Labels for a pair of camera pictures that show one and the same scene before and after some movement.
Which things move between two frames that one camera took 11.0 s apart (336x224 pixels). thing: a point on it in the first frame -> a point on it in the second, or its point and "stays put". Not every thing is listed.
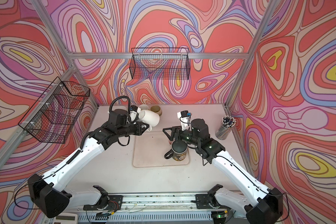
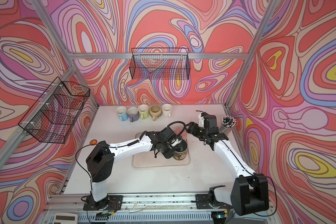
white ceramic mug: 149,117 -> 166,110
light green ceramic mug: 143,107 stays put
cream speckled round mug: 157,109 stays put
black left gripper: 139,129 -> 169,155
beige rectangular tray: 149,150 stays put
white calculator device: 66,218 stays put
